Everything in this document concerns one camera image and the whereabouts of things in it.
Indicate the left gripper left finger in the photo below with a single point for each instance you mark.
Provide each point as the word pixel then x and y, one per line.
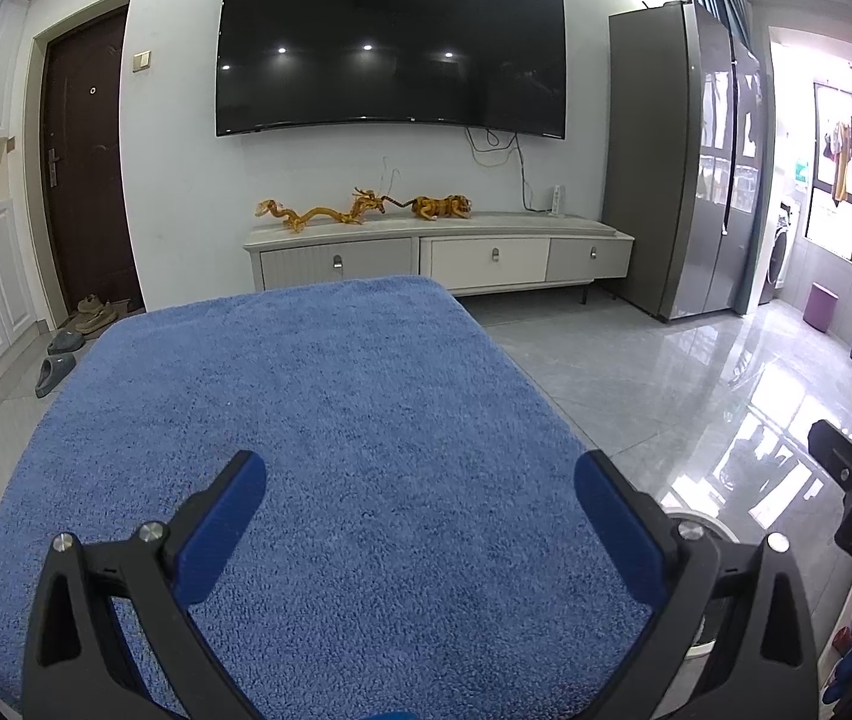
pixel 77 662

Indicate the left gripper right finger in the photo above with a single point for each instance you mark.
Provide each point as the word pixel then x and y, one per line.
pixel 763 663

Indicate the white round trash bin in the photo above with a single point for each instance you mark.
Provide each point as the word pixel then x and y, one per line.
pixel 711 613

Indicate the purple stool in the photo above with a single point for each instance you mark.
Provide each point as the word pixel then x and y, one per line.
pixel 820 307

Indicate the washing machine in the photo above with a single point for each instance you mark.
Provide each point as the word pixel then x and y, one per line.
pixel 784 238

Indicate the blue fluffy blanket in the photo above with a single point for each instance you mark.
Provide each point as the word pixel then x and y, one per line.
pixel 419 546

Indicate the grey refrigerator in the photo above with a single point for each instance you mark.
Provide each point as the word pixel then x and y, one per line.
pixel 685 156

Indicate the white power strip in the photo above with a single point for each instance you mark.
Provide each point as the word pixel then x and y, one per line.
pixel 557 200

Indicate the white tv cabinet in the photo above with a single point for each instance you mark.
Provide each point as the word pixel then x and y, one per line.
pixel 487 254

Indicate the golden tiger figurine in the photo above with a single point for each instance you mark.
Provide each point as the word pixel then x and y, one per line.
pixel 431 209

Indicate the golden dragon figurine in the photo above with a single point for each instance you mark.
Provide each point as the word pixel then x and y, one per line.
pixel 364 201

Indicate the dark brown door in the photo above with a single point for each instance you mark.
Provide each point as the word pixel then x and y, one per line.
pixel 83 190

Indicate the black wall television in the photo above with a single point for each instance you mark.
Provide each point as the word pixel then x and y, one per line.
pixel 498 64

